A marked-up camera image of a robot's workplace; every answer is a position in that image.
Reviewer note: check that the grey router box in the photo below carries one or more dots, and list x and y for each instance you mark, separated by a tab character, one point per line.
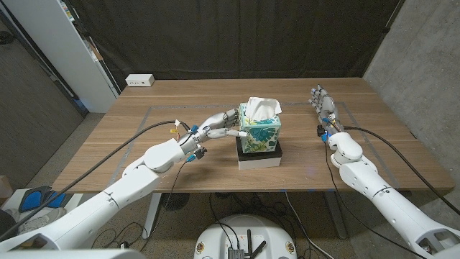
236	254

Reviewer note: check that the blue and black floor pedal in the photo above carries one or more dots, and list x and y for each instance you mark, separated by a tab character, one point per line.
34	199

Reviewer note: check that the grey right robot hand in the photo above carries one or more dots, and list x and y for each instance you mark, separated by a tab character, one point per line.
327	106

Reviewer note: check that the white tissue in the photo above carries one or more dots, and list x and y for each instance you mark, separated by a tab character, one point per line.
262	108

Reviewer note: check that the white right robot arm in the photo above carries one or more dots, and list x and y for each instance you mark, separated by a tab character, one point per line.
391	205

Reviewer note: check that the white power strip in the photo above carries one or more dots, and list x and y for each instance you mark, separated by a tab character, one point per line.
139	80

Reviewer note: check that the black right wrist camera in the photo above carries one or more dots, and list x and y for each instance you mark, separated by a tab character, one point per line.
320	130

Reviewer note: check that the white cabinet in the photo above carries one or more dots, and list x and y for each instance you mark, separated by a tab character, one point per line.
54	43

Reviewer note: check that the black round floor fan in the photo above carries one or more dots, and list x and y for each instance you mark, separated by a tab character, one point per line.
175	201

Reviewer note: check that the teal floral tissue box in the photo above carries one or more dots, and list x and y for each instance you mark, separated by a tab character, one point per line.
262	135

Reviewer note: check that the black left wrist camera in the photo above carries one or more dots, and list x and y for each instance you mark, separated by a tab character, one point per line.
200	152

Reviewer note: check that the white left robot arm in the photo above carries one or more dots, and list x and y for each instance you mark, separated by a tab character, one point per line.
108	196

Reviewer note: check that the black backdrop curtain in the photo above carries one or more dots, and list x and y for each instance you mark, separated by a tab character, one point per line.
233	36

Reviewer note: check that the blue left wrist connector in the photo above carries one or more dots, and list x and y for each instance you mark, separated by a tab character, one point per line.
190	158

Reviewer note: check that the blue right wrist connector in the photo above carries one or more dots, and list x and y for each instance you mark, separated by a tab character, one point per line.
325	137

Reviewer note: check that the wooden table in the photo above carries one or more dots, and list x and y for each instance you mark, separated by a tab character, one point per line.
294	104

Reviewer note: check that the black antenna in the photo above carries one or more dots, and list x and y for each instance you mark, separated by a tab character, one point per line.
259	249
249	241

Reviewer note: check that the white table leg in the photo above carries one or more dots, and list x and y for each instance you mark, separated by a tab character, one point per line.
152	216

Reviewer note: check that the grey table leg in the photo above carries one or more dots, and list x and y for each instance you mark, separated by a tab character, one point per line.
336	216

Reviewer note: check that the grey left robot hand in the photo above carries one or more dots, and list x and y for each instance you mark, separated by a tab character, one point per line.
215	124

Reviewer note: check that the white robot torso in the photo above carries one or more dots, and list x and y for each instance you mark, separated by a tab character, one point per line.
215	237

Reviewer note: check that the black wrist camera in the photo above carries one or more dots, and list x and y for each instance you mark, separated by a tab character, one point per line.
320	130
200	152

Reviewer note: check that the blue wrist connector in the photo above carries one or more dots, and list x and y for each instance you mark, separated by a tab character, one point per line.
325	137
190	158

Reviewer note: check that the black and white box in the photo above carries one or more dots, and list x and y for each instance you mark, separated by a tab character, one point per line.
258	162

